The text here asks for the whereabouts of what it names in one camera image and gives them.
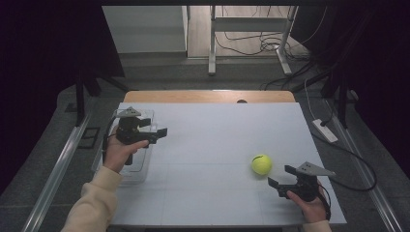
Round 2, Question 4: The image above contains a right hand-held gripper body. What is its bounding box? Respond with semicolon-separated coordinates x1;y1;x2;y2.
278;161;337;203

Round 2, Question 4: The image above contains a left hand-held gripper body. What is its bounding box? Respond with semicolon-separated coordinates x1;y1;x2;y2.
115;106;158;149

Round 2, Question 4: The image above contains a yellow tennis ball black print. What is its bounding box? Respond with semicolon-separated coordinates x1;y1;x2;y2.
250;154;273;176

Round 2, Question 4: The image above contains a clear plastic container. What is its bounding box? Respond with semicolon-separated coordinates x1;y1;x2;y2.
91;108;159;188

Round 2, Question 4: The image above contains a person's right hand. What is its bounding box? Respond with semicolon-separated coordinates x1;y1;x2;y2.
286;183;327;224

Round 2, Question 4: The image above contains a person's left hand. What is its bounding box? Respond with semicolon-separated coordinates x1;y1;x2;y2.
102;127;150;174

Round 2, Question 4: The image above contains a black floor plate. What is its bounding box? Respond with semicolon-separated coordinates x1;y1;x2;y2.
77;127;102;150

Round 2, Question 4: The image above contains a white power strip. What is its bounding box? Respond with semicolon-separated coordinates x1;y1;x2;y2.
311;118;339;144

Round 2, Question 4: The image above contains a wooden table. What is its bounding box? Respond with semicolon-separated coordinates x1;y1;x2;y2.
123;90;297;104

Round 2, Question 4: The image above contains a black tripod stand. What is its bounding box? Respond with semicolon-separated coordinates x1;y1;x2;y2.
320;61;360;130
64;64;131;128

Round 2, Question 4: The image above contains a white cabinet panel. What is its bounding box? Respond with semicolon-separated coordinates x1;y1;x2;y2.
102;5;189;54

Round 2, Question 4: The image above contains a black curtain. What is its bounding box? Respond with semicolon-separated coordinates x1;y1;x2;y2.
0;0;126;196
328;0;410;182

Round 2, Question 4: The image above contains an aluminium floor rail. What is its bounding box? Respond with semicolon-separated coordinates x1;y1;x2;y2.
324;99;404;232
20;112;94;232

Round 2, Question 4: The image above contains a long black floor cable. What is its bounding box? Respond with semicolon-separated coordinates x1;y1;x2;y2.
310;130;378;192

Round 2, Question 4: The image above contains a thin white cable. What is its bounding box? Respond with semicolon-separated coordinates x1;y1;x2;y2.
304;78;319;121

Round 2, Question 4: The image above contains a tangle of floor cables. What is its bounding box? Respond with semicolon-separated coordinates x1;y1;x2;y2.
215;6;312;62

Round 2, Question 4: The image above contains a white metal stand frame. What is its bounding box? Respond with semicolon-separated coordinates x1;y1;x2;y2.
207;5;299;77

